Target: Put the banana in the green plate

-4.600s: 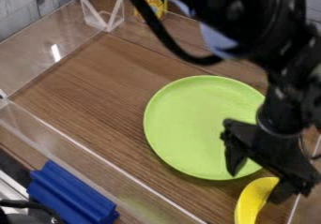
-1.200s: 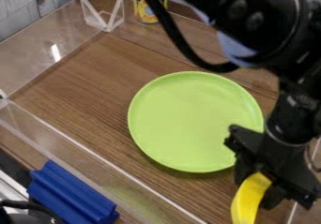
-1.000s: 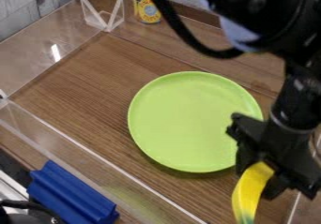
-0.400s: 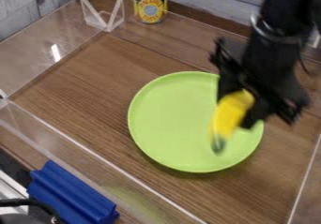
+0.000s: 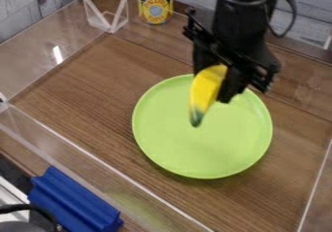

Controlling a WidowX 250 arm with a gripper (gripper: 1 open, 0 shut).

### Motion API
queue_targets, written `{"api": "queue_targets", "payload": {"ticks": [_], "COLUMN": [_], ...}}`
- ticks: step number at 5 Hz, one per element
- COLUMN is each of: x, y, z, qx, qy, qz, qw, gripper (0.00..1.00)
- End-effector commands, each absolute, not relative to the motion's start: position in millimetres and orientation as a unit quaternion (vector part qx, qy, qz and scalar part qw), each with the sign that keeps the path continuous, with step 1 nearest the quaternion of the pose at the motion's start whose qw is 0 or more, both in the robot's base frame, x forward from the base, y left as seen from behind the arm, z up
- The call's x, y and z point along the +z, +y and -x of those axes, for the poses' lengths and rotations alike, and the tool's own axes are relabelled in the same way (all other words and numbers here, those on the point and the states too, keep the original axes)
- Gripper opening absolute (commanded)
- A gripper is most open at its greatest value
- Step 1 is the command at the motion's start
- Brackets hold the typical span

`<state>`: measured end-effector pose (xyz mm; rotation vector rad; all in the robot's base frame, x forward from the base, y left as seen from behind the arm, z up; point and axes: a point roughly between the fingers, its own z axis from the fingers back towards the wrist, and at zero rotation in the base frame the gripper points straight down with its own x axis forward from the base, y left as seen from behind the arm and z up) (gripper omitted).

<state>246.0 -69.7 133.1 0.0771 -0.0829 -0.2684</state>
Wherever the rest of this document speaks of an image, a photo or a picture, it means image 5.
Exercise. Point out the blue plastic block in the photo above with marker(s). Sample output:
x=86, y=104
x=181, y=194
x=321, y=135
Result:
x=78, y=209

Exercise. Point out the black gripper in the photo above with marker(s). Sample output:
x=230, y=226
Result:
x=228, y=38

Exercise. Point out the yellow labelled tin can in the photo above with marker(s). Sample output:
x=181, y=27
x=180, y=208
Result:
x=154, y=11

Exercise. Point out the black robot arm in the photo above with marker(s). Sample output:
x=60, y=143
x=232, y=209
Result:
x=228, y=37

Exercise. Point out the green plate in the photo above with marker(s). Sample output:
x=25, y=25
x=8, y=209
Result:
x=222, y=147

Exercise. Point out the yellow banana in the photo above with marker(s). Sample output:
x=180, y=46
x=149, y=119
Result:
x=202, y=92

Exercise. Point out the clear acrylic corner bracket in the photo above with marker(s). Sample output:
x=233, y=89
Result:
x=106, y=21

